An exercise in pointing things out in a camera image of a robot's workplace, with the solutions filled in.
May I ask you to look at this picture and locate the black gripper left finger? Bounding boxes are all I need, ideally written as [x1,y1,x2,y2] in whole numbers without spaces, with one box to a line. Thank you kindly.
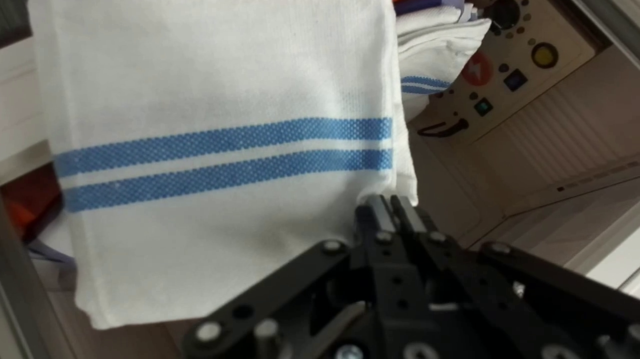
[181,193,404,359]

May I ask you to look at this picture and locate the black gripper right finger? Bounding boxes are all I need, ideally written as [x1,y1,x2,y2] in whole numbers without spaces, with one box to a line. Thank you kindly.
[390,193,640,359]

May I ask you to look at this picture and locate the white towel blue stripes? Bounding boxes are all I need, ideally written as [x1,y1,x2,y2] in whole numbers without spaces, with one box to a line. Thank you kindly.
[26,0,419,330]
[394,1,495,123]

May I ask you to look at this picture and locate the beige toy button panel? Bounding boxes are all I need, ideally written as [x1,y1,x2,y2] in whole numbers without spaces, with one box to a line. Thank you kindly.
[408,0,600,145]

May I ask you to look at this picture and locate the red cloth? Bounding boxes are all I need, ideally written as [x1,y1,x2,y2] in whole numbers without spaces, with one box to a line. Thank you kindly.
[0,161,65,244]

